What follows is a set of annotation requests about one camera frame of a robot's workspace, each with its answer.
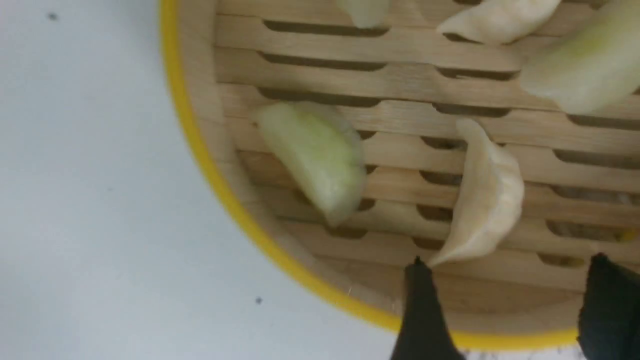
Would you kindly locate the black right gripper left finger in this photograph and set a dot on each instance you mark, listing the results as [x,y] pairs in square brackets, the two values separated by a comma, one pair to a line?
[423,334]

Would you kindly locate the white dumpling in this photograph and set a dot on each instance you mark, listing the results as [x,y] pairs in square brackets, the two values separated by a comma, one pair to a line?
[497,22]
[489,201]

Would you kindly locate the yellow rimmed bamboo steamer tray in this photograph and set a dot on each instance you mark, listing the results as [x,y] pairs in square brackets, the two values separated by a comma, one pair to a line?
[403,85]

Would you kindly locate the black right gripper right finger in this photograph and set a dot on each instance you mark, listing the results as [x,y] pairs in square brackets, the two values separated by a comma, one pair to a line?
[609,321]

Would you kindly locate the pale green dumpling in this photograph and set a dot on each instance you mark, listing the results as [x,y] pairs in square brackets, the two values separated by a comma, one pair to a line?
[322,152]

